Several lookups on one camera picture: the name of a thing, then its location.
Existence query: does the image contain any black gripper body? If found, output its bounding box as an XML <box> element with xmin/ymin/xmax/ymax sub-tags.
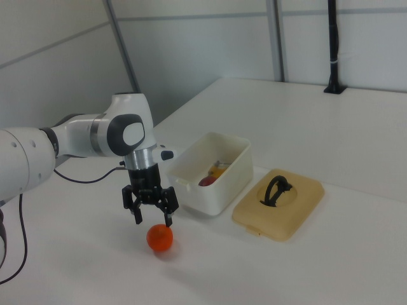
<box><xmin>127</xmin><ymin>165</ymin><xmax>166</xmax><ymax>206</ymax></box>

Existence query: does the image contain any white plastic container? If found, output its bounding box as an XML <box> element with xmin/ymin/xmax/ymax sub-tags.
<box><xmin>166</xmin><ymin>132</ymin><xmax>254</xmax><ymax>219</ymax></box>

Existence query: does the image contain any orange fruit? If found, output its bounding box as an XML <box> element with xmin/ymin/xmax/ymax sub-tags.
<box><xmin>146</xmin><ymin>224</ymin><xmax>174</xmax><ymax>253</ymax></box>

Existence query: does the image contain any tan plastic container lid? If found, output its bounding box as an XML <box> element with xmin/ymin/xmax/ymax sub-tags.
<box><xmin>231</xmin><ymin>168</ymin><xmax>326</xmax><ymax>244</ymax></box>

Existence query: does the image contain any small yellow C-clamp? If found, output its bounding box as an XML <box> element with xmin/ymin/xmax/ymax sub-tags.
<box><xmin>208</xmin><ymin>161</ymin><xmax>230</xmax><ymax>182</ymax></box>

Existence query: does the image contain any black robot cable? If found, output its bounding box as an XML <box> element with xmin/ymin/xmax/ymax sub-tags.
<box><xmin>0</xmin><ymin>163</ymin><xmax>127</xmax><ymax>285</ymax></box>

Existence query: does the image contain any black lid handle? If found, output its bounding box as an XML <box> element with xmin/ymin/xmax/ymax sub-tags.
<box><xmin>259</xmin><ymin>174</ymin><xmax>293</xmax><ymax>207</ymax></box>

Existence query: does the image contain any grey partition frame post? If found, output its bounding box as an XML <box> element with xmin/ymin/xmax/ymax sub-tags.
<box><xmin>103</xmin><ymin>0</ymin><xmax>141</xmax><ymax>93</ymax></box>
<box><xmin>265</xmin><ymin>0</ymin><xmax>286</xmax><ymax>83</ymax></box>

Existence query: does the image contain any black post with base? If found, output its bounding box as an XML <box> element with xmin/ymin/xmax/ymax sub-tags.
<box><xmin>323</xmin><ymin>0</ymin><xmax>347</xmax><ymax>95</ymax></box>

